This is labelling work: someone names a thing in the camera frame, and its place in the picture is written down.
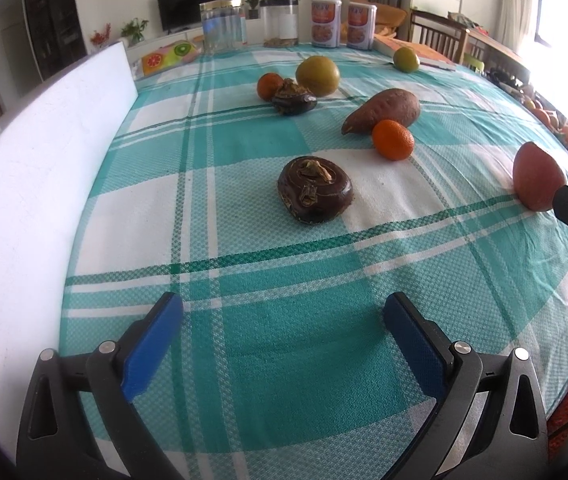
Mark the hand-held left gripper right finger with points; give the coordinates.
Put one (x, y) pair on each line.
(413, 345)

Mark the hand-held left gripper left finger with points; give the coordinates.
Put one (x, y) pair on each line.
(151, 345)

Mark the red apple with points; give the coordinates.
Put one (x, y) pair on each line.
(536, 175)

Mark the small orange mandarin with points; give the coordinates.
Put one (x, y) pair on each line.
(268, 85)
(392, 140)

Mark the large yellow citrus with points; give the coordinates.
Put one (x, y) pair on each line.
(318, 76)

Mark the pile of oranges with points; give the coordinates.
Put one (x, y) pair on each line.
(548, 115)

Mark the teal checked tablecloth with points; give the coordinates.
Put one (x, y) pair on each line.
(264, 310)

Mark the wooden side table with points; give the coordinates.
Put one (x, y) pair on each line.
(498, 52)

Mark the large brown water chestnut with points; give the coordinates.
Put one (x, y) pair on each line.
(314, 195)

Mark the white foam board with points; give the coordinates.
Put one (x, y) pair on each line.
(29, 185)

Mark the orange cover book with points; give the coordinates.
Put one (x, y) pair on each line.
(433, 55)

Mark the reddish sweet potato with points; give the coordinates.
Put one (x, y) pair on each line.
(386, 110)

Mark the wooden chair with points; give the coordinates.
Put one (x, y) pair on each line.
(438, 35)

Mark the small green-yellow citrus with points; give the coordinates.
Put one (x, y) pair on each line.
(406, 59)

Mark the small brown water chestnut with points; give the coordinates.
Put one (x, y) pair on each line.
(294, 101)

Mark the orange fabric cushion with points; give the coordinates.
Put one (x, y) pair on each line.
(388, 17)

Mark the white and orange canister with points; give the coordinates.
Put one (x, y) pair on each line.
(326, 24)
(361, 26)

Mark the fruit print cushion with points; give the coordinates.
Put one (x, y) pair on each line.
(169, 57)

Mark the red flower arrangement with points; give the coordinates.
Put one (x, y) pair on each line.
(100, 37)

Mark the green potted plant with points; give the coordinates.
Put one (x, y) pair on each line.
(134, 30)

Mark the clear jar with gold lid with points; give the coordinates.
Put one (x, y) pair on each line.
(223, 27)

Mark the black glass cabinet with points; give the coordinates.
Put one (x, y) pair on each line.
(56, 15)

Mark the black television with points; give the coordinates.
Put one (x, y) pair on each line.
(196, 2)

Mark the clear jar with white label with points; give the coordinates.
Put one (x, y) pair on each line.
(279, 22)

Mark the small potted plant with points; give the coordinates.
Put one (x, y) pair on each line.
(252, 7)

